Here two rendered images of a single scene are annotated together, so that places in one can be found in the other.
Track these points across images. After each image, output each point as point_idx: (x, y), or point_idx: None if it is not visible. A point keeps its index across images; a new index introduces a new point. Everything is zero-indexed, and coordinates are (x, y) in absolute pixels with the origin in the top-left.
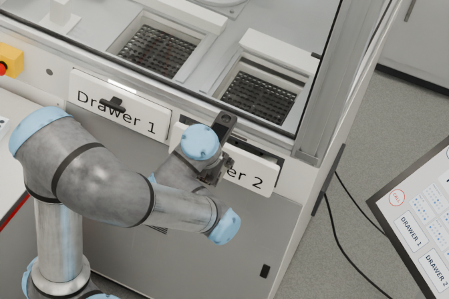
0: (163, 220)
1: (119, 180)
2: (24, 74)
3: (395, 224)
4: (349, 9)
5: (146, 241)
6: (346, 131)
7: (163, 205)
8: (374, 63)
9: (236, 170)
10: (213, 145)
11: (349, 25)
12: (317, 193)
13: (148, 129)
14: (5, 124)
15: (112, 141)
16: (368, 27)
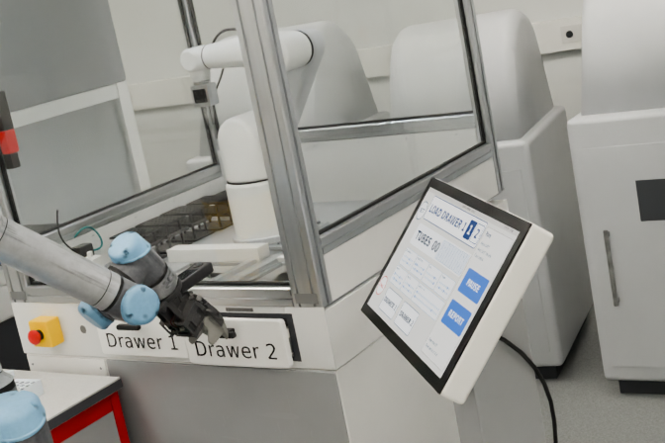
0: (27, 254)
1: None
2: (66, 346)
3: (379, 308)
4: (257, 96)
5: None
6: None
7: (20, 234)
8: None
9: (248, 346)
10: (136, 242)
11: (264, 112)
12: (437, 435)
13: (171, 347)
14: (35, 383)
15: (155, 391)
16: (277, 103)
